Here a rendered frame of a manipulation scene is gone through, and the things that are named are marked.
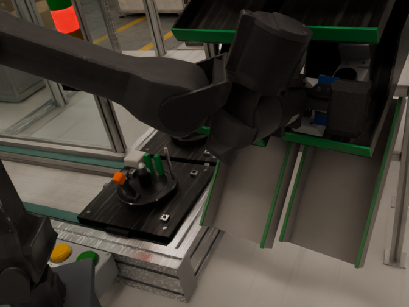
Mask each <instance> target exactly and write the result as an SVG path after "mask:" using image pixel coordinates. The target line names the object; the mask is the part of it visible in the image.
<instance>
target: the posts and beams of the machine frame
mask: <svg viewBox="0 0 409 307"><path fill-rule="evenodd" d="M142 2H143V5H144V10H145V15H146V18H147V22H148V25H149V30H150V34H151V38H152V43H153V47H154V50H155V55H156V57H159V55H160V57H163V56H164V55H165V54H167V49H166V44H165V41H164V36H163V31H162V28H161V23H160V19H159V15H158V9H157V6H156V1H155V0H142Z"/></svg>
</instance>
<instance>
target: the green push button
mask: <svg viewBox="0 0 409 307"><path fill-rule="evenodd" d="M87 258H92V260H93V262H94V264H95V263H96V262H97V255H96V253H95V252H93V251H91V250H89V251H85V252H83V253H81V254H80V255H79V256H78V257H77V259H76V261H80V260H82V259H87Z"/></svg>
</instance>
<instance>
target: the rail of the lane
mask: <svg viewBox="0 0 409 307"><path fill-rule="evenodd" d="M50 220H51V225H52V227H53V229H54V230H55V231H56V232H57V233H58V237H57V239H59V240H62V241H67V242H71V243H74V244H78V245H83V246H86V247H90V248H93V249H97V250H101V251H104V252H109V253H111V254H112V256H113V258H114V260H115V263H116V265H117V268H118V270H119V274H118V276H117V277H116V278H115V279H114V282H117V283H120V284H124V285H127V286H130V287H133V288H136V289H140V290H143V291H147V292H151V293H153V294H157V295H161V296H163V297H167V298H171V299H174V300H178V301H180V302H184V303H188V302H189V300H190V298H191V296H192V294H193V293H194V290H195V289H196V287H197V282H196V279H195V275H194V271H193V268H192V265H191V260H190V258H189V253H188V252H187V251H184V250H180V249H175V248H171V247H167V246H163V245H159V244H154V243H151V242H145V241H141V240H138V239H133V238H131V233H130V231H127V230H121V229H118V228H113V227H106V228H105V231H106V232H104V231H99V230H94V229H91V228H86V227H81V226H78V225H73V224H69V223H66V222H60V221H56V220H52V219H50Z"/></svg>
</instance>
